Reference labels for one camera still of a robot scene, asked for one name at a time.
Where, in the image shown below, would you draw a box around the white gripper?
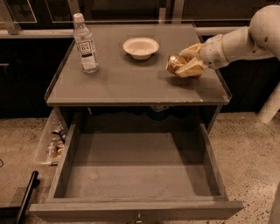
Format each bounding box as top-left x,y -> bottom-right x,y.
175,34 -> 229,78

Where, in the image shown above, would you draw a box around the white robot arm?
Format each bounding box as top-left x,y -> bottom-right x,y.
193,5 -> 280,224

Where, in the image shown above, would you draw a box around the open grey top drawer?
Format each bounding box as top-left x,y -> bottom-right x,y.
30,114 -> 243,222

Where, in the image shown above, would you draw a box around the orange soda can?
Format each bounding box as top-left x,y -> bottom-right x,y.
165,54 -> 186,74

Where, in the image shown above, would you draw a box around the snack items in bin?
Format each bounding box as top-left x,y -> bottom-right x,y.
46,124 -> 67,161

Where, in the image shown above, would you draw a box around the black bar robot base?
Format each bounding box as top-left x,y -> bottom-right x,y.
0,171 -> 40,224

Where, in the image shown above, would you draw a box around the grey cabinet with counter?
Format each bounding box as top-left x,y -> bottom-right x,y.
44,24 -> 233,135

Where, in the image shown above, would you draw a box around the white paper bowl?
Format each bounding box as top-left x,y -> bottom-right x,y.
122,38 -> 159,60

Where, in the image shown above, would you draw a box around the clear plastic water bottle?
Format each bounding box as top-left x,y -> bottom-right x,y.
73,13 -> 98,74

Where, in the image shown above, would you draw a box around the clear plastic storage bin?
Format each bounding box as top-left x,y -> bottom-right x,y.
34,110 -> 63,165

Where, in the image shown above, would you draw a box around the metal drawer handle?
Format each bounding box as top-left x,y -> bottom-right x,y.
135,213 -> 143,224

